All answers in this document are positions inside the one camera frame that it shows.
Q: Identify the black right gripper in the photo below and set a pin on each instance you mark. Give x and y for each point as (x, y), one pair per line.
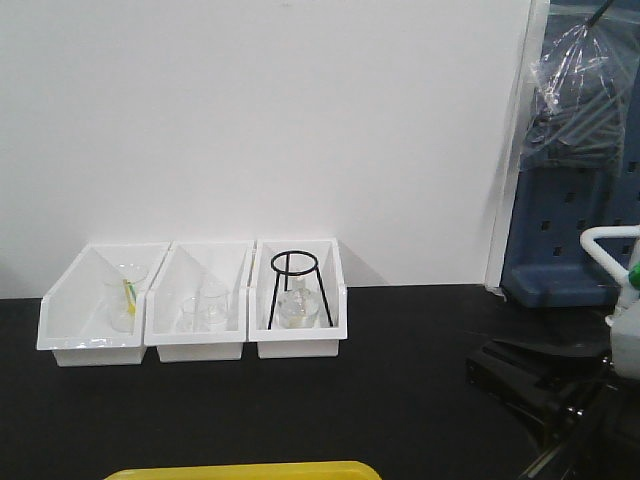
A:
(584, 430)

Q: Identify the yellow plastic tray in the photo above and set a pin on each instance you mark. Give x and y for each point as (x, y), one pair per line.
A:
(276, 471)

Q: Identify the white green wash bottle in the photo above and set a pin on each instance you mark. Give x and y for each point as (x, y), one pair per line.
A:
(624, 320)

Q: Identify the blue perforated rack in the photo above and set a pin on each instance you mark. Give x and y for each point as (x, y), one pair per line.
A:
(544, 264)

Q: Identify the clear glass flask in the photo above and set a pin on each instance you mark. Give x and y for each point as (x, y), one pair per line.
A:
(298, 306)

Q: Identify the white right storage bin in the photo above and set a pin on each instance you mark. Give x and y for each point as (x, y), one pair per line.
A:
(279, 343)

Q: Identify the white storage bin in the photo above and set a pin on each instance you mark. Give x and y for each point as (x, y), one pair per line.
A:
(73, 322)
(279, 343)
(186, 268)

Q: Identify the clear plastic bag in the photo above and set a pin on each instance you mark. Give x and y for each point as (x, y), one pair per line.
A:
(583, 84)

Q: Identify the clear glass beakers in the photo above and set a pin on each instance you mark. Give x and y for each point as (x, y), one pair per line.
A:
(206, 312)

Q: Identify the white middle storage bin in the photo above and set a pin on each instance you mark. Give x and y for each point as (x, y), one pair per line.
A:
(186, 268)

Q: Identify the clear beaker with stirrers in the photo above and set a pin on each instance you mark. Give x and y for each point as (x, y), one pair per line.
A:
(121, 287)

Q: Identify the white left storage bin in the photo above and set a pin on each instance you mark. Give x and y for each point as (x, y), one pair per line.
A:
(73, 322)

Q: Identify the black wire tripod stand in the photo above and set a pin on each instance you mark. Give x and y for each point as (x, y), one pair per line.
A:
(297, 264)

